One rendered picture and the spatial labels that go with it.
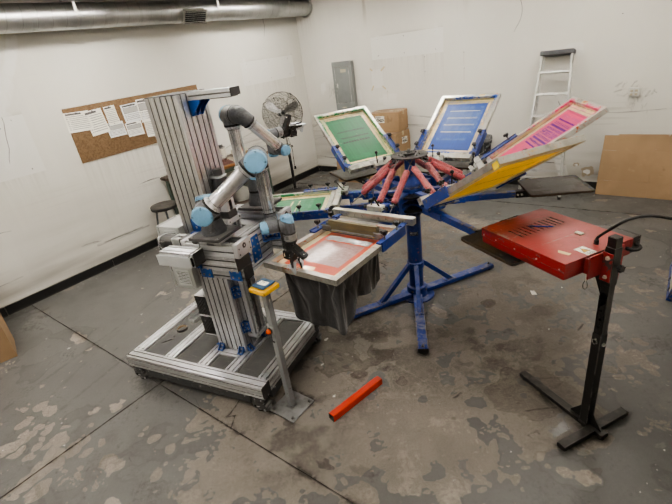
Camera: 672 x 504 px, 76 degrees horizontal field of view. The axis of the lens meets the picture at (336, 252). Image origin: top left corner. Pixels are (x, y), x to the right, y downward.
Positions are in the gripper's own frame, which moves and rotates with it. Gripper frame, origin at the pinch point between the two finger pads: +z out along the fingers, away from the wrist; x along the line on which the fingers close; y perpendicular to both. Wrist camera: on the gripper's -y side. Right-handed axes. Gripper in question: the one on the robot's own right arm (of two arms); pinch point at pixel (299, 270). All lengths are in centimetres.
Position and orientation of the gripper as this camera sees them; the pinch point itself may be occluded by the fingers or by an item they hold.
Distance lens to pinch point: 257.6
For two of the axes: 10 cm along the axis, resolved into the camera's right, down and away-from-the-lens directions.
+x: -5.9, 4.2, -6.9
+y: -8.0, -1.6, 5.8
